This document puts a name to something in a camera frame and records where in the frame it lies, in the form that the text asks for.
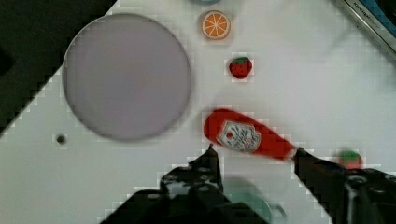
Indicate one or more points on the silver toaster oven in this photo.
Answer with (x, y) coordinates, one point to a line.
(377, 18)

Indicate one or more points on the orange slice toy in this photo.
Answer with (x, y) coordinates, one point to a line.
(216, 25)

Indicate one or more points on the green strainer basket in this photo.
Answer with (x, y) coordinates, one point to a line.
(239, 190)

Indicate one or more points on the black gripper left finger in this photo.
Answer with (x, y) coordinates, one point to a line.
(204, 170)

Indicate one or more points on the red ketchup bottle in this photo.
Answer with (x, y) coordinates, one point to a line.
(241, 133)

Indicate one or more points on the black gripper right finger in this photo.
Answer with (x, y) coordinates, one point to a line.
(349, 196)

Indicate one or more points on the grey round plate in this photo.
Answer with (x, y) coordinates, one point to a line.
(126, 77)

